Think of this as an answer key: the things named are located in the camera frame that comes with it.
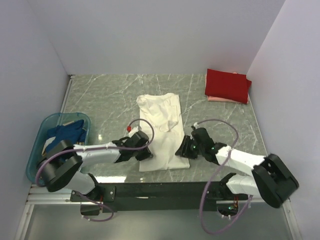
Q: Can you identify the beige t-shirt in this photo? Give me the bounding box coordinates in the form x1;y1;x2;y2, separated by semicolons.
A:
42;121;77;156

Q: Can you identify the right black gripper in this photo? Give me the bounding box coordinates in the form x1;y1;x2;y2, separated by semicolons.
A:
175;135;205;160

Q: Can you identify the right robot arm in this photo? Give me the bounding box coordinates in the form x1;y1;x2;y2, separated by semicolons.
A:
175;127;299;208

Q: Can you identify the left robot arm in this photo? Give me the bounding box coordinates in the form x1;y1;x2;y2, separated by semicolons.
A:
35;130;153;201

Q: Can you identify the teal plastic basket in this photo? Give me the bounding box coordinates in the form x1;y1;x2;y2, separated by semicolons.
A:
25;112;91;184

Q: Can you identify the folded red t-shirt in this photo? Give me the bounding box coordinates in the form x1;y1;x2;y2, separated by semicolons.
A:
204;68;252;104

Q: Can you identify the white t-shirt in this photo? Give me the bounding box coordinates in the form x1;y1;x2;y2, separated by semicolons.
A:
136;93;190;172

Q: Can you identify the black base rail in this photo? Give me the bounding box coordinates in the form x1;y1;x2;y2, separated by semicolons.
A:
69;181;247;217

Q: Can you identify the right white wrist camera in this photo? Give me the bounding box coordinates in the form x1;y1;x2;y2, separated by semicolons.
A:
191;122;199;130

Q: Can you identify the blue t-shirt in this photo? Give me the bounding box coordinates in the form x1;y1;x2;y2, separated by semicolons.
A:
45;119;87;152

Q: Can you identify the folded pink t-shirt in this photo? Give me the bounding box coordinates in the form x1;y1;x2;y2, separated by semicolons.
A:
205;74;249;104

